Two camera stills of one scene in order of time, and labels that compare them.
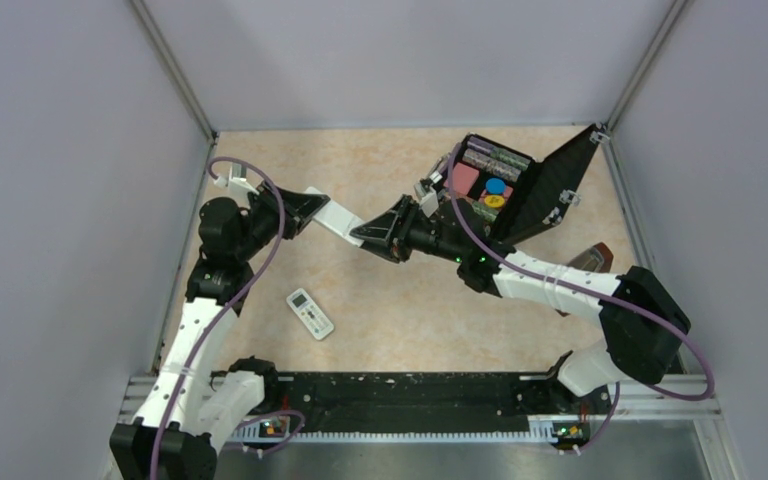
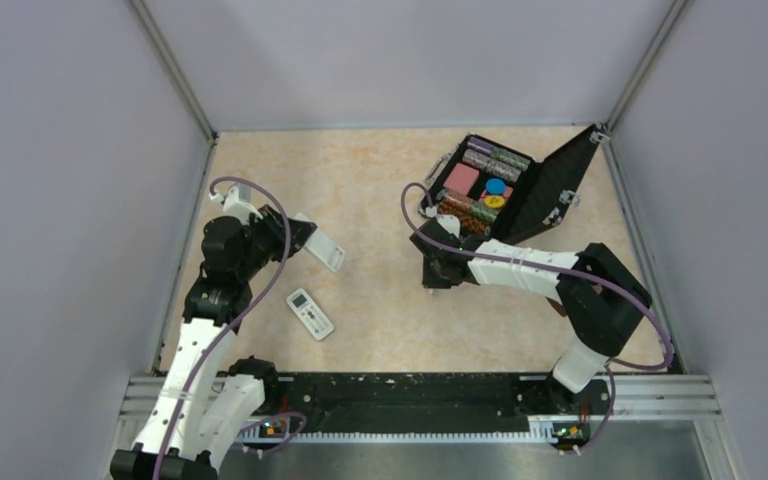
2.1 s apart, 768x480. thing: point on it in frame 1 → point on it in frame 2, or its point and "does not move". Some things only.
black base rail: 486,402 does not move
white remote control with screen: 308,311 does not move
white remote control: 337,219 → 322,248
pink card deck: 464,177 does not move
